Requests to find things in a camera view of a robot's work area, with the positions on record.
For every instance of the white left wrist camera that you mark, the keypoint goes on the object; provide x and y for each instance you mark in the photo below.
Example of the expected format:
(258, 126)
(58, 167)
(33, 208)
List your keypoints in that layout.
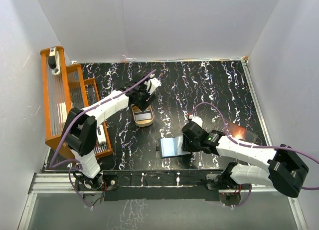
(152, 84)

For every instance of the blue credit card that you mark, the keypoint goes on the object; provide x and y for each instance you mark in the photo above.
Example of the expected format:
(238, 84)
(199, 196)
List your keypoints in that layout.
(172, 147)

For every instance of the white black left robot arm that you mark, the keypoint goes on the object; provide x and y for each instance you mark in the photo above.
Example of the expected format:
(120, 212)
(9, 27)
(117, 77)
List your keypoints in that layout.
(80, 133)

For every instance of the orange tiered acrylic rack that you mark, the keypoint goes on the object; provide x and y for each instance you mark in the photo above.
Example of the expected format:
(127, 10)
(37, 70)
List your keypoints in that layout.
(61, 93)

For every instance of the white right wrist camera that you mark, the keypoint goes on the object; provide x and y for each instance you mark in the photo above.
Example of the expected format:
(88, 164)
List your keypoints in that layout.
(196, 120)

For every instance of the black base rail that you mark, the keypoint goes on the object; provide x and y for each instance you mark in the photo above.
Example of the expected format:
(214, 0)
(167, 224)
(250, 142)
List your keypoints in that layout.
(158, 185)

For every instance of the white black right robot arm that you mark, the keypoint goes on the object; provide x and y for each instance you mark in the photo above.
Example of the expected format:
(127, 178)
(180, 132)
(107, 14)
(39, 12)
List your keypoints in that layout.
(278, 167)

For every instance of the white magnetic stripe card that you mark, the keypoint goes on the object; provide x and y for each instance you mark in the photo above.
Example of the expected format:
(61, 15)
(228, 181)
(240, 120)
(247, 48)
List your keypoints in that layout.
(143, 115)

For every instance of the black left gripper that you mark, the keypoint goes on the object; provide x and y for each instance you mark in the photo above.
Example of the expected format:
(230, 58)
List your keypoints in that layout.
(148, 99)

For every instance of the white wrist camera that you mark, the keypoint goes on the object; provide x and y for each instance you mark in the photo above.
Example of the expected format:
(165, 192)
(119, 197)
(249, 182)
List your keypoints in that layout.
(152, 84)
(196, 120)

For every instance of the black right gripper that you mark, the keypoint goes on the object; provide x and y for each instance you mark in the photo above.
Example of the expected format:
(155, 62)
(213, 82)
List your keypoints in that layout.
(186, 147)

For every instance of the white device on rack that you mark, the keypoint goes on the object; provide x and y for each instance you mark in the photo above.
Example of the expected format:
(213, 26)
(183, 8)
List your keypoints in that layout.
(54, 61)

